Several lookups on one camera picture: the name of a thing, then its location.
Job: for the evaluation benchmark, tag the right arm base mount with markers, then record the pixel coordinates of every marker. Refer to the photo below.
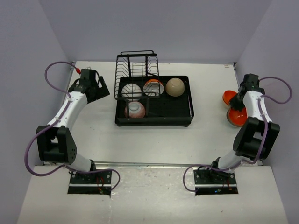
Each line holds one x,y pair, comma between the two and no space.
210,182

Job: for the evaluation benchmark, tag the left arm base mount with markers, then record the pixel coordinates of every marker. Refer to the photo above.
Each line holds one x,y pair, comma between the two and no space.
90,184

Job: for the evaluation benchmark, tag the black dish rack tray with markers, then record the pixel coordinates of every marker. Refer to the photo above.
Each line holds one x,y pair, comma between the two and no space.
163,110

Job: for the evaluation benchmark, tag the orange white bowl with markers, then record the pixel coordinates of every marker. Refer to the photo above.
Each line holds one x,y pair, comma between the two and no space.
153,88

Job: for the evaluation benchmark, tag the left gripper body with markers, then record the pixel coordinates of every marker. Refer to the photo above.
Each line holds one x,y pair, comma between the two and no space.
94,85

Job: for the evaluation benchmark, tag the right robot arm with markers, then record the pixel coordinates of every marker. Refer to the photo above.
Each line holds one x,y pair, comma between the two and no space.
257,135

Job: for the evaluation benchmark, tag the red patterned bowl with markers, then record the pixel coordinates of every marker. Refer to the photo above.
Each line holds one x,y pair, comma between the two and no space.
136,110

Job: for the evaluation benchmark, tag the beige round bowl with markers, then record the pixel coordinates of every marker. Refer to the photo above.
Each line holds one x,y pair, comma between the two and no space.
175,87

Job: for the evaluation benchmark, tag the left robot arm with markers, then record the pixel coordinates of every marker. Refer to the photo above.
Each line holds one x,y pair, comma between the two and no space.
55,142

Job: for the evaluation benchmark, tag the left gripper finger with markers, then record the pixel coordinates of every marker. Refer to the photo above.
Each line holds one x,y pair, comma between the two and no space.
101,93
101,83

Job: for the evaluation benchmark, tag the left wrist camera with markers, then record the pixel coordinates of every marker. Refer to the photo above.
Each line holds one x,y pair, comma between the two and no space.
88,68

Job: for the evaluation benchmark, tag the black wire plate rack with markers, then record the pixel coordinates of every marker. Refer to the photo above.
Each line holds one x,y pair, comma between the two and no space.
136,67

